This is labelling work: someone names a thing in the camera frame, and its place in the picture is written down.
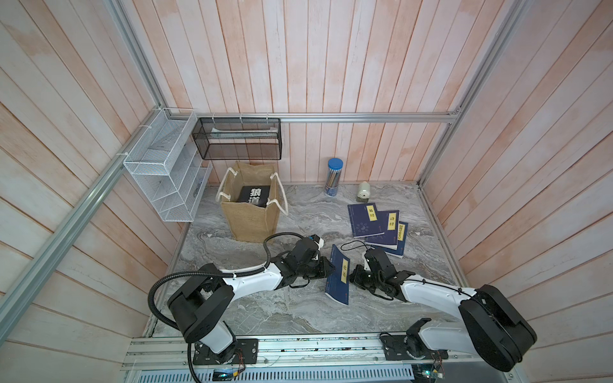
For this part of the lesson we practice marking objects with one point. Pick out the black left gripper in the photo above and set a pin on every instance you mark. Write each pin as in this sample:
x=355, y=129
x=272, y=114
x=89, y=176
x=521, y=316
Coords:
x=323, y=263

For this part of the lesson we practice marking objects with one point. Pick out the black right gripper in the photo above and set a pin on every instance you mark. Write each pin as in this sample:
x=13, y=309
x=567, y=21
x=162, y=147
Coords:
x=355, y=278

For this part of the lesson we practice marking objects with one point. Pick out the navy book yellow label back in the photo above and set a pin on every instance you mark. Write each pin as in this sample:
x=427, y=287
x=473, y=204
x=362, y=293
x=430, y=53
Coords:
x=365, y=221

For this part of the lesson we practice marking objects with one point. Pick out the navy book yellow label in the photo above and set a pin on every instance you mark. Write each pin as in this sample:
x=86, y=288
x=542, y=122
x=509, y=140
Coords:
x=401, y=241
x=365, y=221
x=389, y=238

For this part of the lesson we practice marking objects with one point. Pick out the tan canvas bag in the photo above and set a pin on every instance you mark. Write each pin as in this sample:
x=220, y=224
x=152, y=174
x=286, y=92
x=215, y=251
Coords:
x=249, y=223

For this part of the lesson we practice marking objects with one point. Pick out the black wolf book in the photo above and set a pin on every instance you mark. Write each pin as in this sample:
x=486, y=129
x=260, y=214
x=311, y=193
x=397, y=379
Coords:
x=255, y=195

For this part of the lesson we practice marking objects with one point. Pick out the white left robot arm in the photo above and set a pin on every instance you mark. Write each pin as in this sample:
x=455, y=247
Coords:
x=197, y=307

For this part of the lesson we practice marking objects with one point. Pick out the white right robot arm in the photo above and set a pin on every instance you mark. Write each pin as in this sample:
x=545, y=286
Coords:
x=487, y=324

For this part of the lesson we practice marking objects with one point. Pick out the clear pencil tube blue lid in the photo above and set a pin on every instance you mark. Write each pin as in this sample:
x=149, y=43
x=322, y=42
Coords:
x=335, y=167

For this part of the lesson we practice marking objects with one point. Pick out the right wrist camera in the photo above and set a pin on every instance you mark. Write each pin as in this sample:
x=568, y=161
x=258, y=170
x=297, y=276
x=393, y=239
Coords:
x=368, y=255

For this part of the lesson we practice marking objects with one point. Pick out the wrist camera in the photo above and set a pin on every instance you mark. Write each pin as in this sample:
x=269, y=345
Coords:
x=318, y=241
x=368, y=255

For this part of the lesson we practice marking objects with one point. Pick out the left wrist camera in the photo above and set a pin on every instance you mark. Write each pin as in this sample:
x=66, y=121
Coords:
x=318, y=241

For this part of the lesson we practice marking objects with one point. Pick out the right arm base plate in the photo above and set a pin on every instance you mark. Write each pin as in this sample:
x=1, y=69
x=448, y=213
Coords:
x=408, y=347

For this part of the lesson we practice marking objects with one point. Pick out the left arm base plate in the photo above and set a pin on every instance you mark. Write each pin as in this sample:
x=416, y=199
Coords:
x=241, y=351

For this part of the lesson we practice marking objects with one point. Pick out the aluminium front rail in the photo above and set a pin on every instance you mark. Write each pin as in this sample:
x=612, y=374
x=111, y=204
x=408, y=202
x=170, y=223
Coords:
x=170, y=353

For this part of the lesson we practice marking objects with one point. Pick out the black mesh wall basket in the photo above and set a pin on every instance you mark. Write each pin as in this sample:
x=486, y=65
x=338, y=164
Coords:
x=238, y=138

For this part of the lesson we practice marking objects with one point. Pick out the white wire mesh shelf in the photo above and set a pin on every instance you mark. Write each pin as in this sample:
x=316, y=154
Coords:
x=167, y=166

